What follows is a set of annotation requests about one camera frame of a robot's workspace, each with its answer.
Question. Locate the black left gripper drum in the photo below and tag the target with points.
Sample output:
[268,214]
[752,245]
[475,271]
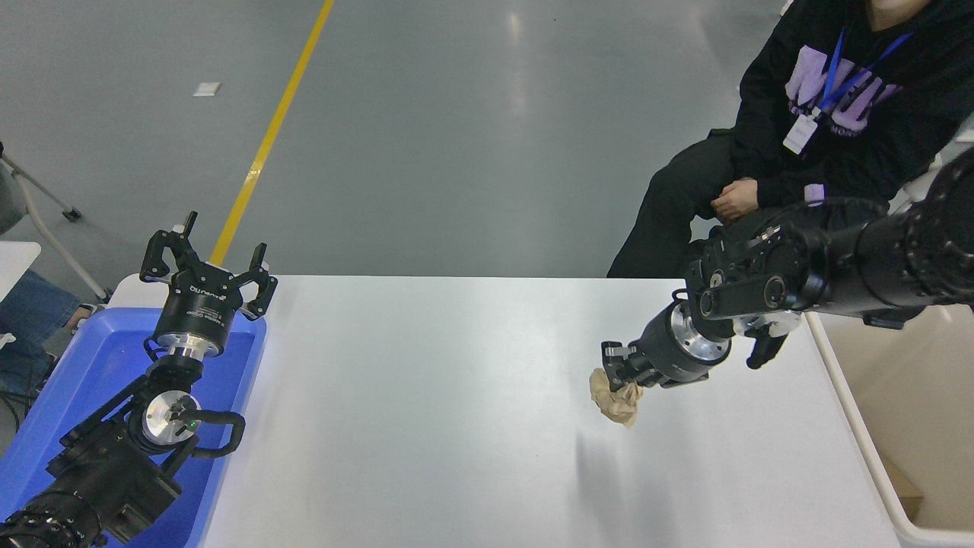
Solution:
[199,308]

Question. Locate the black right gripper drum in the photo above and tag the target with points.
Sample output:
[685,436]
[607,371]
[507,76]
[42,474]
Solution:
[666,358]

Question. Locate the tan paper ball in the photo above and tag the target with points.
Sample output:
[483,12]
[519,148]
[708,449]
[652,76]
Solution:
[618,403]

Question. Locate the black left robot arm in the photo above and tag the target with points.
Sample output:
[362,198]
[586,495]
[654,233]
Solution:
[99,472]

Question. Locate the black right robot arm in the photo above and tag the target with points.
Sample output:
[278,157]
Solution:
[875,259]

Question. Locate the person's hand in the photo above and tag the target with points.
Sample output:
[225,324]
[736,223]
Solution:
[734,200]

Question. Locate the blue plastic tray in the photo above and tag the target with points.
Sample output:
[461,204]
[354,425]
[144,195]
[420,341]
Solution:
[91,365]

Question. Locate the grey metal stand leg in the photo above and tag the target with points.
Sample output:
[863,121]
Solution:
[46,194]

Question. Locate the person at table edge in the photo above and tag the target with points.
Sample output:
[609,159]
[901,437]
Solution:
[34,308]

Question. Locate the small white side table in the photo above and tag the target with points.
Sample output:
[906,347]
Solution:
[15,262]

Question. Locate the white paper scrap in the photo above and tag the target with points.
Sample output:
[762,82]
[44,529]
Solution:
[206,89]

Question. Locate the large pale bin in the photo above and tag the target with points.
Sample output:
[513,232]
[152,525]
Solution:
[913,426]

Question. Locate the white badge card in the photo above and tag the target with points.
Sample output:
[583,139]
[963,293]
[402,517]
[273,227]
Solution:
[799,134]

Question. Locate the brown cardboard piece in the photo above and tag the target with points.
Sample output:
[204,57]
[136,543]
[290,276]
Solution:
[904,487]

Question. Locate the seated person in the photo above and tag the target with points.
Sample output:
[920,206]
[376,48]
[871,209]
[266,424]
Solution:
[761,91]

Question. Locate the white chair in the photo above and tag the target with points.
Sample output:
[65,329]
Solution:
[924,186]

